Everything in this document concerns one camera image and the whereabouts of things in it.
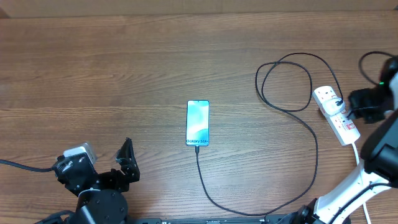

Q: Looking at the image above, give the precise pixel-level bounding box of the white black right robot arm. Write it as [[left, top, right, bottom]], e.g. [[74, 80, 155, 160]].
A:
[[280, 54, 397, 223]]

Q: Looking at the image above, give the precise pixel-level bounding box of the white power strip cord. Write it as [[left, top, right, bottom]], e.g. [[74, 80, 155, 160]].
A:
[[350, 142, 373, 224]]

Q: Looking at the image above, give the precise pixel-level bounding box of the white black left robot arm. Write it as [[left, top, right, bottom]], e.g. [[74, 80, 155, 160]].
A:
[[1, 138, 140, 224]]

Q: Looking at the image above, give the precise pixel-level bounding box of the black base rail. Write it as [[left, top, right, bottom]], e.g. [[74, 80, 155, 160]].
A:
[[124, 212, 297, 224]]

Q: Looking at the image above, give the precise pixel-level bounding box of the white USB charger plug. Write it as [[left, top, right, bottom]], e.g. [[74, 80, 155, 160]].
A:
[[320, 98, 345, 117]]

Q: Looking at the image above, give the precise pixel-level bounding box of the white power strip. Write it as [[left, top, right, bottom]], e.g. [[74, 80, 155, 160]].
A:
[[312, 86, 360, 146]]

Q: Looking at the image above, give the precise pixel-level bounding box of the black USB charging cable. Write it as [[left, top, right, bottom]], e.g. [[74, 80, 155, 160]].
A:
[[195, 52, 345, 217]]

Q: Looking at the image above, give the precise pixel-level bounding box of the Samsung Galaxy smartphone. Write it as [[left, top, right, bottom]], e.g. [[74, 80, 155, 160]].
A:
[[186, 100, 210, 146]]

